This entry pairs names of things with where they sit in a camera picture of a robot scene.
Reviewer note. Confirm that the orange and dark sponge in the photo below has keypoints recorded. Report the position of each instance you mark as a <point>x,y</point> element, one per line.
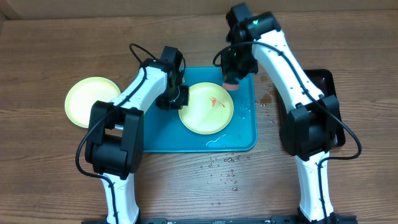
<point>231,84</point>

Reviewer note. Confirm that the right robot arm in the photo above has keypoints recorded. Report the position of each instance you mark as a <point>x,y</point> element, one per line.
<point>309,127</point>

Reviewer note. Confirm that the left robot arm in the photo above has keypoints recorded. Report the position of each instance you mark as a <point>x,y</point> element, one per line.
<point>113,147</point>

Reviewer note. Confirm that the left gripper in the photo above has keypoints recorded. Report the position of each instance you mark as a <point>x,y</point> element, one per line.
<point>183,100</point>

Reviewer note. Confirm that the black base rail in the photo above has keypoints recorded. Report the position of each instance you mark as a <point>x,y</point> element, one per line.
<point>275,219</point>

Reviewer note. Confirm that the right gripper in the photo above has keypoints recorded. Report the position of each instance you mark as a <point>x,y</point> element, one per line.
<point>231,73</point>

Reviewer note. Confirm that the yellow-green plate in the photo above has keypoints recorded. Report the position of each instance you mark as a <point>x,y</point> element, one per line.
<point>210,108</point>
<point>82,96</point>

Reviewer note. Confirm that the black rectangular tray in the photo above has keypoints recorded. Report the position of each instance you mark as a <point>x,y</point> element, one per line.
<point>322,79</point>

